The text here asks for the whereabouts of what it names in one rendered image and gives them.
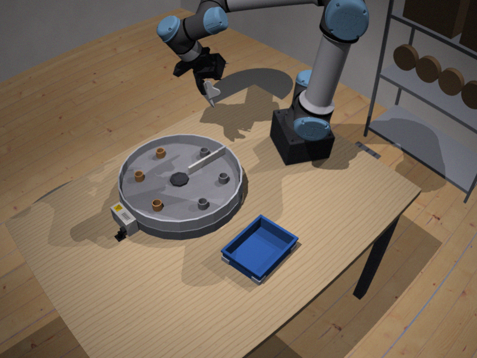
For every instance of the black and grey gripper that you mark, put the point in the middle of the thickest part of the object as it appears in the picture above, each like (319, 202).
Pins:
(208, 68)

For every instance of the grey metal bushing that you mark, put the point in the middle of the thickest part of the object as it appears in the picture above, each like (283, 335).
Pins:
(202, 203)
(223, 178)
(204, 151)

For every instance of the blue open-top crate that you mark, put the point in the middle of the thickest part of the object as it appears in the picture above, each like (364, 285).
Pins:
(259, 249)

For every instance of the bronze bushing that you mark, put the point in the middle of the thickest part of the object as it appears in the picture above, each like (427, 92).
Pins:
(139, 176)
(157, 205)
(160, 153)

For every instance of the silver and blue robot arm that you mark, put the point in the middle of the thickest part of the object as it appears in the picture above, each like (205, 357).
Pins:
(342, 23)

